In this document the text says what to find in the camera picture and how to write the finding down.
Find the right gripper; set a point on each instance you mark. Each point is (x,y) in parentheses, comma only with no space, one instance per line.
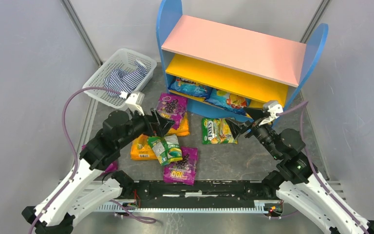
(249,128)

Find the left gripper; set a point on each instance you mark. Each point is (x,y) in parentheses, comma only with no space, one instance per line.
(148,122)

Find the purple candy bag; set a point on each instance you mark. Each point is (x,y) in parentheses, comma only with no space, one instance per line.
(111,166)
(182,171)
(173,107)

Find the green Fox's candy bag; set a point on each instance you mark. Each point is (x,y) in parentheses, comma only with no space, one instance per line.
(216,131)

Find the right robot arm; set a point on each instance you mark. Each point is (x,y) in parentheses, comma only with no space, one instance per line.
(297,180)

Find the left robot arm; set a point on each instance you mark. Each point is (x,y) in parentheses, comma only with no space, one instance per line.
(63,209)

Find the blue candy bag right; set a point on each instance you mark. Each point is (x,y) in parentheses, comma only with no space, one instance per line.
(228,101)

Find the blue candy bag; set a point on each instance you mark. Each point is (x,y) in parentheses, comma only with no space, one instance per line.
(190,88)
(228,101)

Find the orange mango candy bag front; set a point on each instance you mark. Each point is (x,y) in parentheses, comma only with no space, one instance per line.
(140,150)

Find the blue candy bag left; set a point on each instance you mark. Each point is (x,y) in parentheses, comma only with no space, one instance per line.
(190,88)

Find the blue pink yellow shelf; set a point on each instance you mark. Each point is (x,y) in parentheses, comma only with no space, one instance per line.
(253,65)

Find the blue striped cloth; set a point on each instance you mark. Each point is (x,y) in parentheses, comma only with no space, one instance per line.
(123,81)

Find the white plastic basket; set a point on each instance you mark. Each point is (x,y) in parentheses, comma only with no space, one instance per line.
(126,70)

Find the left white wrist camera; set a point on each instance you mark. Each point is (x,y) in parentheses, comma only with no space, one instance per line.
(134,101)

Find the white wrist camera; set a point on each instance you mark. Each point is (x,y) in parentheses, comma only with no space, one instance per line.
(134,101)
(271,111)

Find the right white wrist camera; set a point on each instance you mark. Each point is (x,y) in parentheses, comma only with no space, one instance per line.
(271,111)

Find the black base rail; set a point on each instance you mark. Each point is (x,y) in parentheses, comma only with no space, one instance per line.
(203,194)

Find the white toothed rail strip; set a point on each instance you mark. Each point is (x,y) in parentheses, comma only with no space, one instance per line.
(255,208)

